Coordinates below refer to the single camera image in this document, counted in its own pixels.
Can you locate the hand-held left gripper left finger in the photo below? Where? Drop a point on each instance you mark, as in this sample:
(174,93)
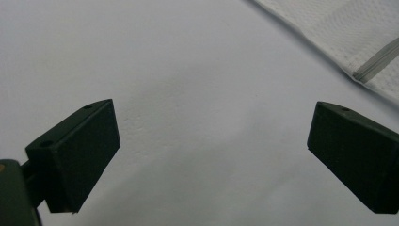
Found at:
(78,157)

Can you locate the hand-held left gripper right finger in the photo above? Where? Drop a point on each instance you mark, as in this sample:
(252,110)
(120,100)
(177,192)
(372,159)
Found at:
(357,157)

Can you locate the white mesh laundry bag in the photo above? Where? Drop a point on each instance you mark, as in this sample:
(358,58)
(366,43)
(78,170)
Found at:
(345,31)

